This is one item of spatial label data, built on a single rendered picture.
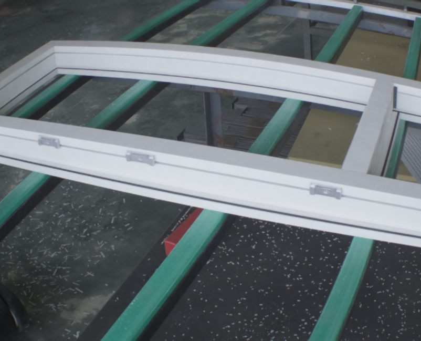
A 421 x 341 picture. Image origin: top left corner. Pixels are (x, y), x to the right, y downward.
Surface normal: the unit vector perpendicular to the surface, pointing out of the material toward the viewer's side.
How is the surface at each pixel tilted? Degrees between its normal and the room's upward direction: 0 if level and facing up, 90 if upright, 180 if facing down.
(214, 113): 90
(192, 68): 90
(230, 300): 0
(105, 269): 0
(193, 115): 0
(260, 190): 90
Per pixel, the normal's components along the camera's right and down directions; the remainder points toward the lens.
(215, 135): -0.41, 0.49
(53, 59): 0.91, 0.16
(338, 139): -0.06, -0.86
